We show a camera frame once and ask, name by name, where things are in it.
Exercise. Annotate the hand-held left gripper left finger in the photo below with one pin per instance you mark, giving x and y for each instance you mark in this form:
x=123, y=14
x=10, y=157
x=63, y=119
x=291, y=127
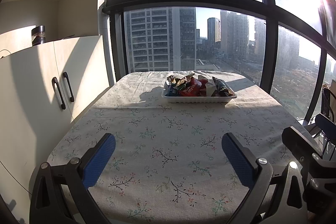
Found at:
x=99, y=161

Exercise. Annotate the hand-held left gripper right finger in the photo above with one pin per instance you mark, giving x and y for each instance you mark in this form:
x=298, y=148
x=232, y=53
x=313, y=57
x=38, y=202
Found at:
x=237, y=159

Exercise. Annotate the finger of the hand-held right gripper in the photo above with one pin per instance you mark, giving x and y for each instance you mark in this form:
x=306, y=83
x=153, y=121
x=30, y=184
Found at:
x=328, y=127
x=302, y=142

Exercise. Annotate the white plastic tray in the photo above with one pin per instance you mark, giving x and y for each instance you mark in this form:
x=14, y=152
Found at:
x=199, y=100

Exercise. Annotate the black snack packet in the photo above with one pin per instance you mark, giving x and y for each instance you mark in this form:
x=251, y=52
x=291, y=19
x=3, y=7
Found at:
x=221, y=86

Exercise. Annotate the white snack packet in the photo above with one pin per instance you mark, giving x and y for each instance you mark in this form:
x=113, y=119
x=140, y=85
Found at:
x=211, y=86

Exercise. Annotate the red snack packet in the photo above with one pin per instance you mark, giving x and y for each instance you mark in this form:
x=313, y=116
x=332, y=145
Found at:
x=193, y=88

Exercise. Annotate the blue snack packet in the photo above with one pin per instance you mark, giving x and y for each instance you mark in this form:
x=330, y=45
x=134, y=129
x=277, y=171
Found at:
x=172, y=92

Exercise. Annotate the brown green snack packet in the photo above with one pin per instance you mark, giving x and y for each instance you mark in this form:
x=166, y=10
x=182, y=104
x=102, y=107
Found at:
x=178, y=81

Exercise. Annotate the black metal chair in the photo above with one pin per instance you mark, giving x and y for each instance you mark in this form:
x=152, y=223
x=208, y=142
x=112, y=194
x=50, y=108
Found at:
x=328, y=103

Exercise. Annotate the floral tablecloth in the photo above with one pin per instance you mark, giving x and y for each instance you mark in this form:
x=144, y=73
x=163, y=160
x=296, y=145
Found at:
x=168, y=134

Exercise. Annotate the white cabinet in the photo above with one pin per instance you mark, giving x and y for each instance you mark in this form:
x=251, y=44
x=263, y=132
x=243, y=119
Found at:
x=34, y=95

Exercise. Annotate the grey high-rise building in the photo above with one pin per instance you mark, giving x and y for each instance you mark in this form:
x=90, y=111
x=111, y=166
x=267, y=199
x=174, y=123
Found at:
x=155, y=40

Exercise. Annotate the dark jar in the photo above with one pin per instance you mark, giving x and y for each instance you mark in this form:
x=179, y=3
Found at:
x=38, y=36

